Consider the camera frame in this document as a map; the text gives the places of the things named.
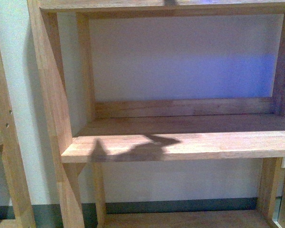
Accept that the wooden shelf unit left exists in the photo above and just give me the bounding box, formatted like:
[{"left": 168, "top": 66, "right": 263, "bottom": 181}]
[{"left": 0, "top": 52, "right": 36, "bottom": 228}]

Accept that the wooden shelf unit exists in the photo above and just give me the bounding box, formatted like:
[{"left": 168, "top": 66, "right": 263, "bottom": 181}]
[
  {"left": 0, "top": 52, "right": 36, "bottom": 228},
  {"left": 28, "top": 0, "right": 285, "bottom": 228}
]

